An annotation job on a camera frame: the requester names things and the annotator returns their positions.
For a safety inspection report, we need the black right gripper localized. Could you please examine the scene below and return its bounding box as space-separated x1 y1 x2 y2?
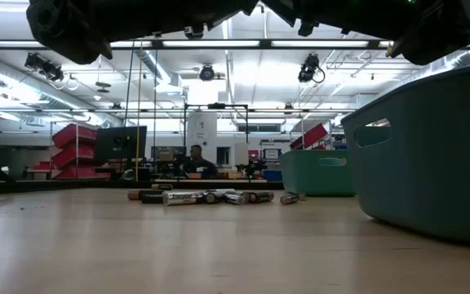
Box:
261 0 470 66

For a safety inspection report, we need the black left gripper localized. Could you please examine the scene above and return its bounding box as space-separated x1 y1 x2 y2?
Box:
25 0 260 65

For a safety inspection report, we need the light teal plastic bin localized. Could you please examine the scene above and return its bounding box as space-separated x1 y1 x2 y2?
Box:
279 149 357 198

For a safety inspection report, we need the black overhead rig beam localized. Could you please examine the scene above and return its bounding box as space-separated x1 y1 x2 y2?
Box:
0 38 470 51

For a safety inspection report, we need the black monitor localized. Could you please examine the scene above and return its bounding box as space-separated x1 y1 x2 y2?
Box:
93 125 149 162

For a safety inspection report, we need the white column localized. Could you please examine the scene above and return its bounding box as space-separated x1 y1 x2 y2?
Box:
185 112 219 164

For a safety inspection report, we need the red storage bin rack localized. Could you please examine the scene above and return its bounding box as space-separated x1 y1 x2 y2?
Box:
30 122 113 181
289 122 330 151

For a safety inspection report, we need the dark blue-teal plastic bin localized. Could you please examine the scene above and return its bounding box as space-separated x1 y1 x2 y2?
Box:
339 64 470 246

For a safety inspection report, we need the person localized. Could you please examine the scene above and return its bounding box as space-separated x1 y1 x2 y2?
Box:
180 144 219 180

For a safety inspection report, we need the blue crate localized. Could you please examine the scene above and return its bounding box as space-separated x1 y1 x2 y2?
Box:
262 169 284 182

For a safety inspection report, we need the silver and black battery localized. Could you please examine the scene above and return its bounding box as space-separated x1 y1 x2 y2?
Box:
246 190 276 204

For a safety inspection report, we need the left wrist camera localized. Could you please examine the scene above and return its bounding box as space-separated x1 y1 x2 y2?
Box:
184 24 206 41

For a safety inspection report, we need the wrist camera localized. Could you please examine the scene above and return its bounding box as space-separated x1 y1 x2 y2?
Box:
297 19 317 38
184 24 206 41

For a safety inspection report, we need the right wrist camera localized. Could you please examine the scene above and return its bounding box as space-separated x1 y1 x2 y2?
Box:
297 19 317 38

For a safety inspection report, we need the black ceiling camera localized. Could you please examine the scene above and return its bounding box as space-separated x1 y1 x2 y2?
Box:
297 51 326 85
23 51 65 82
198 63 217 82

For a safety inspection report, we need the silver ventilation duct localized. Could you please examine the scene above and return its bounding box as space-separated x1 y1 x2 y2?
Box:
0 51 124 128

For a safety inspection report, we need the black aluminium table frame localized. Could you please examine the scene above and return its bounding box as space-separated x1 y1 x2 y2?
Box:
0 178 285 195

